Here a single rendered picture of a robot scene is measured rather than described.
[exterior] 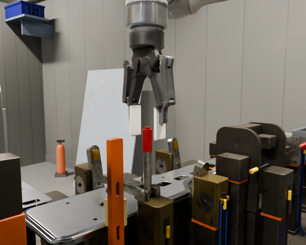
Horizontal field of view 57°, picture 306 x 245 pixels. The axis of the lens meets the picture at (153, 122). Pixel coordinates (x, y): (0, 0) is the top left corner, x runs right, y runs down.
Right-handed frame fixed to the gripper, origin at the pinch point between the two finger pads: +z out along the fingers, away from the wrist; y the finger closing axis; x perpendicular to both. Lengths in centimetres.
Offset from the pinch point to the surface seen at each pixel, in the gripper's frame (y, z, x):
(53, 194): 34.7, 23.6, 6.5
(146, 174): -0.6, 10.9, 0.7
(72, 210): 15.8, 21.6, 10.4
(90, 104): 284, 11, -162
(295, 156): -6, 19, -76
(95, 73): 284, -29, -171
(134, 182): 4.7, 14.3, -0.2
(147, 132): -0.9, 1.6, 0.7
